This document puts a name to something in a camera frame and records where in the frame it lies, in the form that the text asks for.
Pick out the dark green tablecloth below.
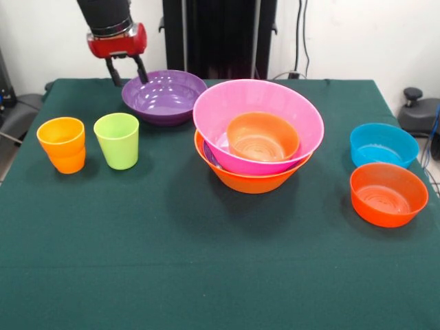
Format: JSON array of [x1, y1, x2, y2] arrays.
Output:
[[0, 78, 440, 330]]

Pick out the blue cable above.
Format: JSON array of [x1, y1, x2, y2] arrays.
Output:
[[421, 102, 440, 193]]

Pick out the small blue bowl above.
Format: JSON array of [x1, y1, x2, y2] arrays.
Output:
[[349, 122, 420, 169]]

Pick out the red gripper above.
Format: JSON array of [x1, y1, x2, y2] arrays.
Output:
[[86, 22, 150, 88]]

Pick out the large pink bowl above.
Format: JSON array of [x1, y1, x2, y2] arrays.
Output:
[[192, 79, 325, 175]]

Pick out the small red bowl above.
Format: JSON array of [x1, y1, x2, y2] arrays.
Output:
[[226, 111, 301, 162], [349, 162, 429, 228]]

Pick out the black equipment case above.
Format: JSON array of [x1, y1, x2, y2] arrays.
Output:
[[0, 47, 18, 108]]

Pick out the green cup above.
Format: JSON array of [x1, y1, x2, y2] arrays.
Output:
[[93, 112, 140, 171]]

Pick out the orange cup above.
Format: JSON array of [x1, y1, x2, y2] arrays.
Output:
[[36, 116, 87, 175]]

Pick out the large orange bowl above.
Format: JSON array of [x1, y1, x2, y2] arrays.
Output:
[[194, 129, 314, 195]]

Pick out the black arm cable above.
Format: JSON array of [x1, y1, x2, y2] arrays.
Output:
[[294, 0, 303, 74], [301, 0, 311, 79]]

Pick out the grey floor stand base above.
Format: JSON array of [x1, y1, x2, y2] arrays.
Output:
[[398, 87, 440, 138], [0, 92, 43, 145]]

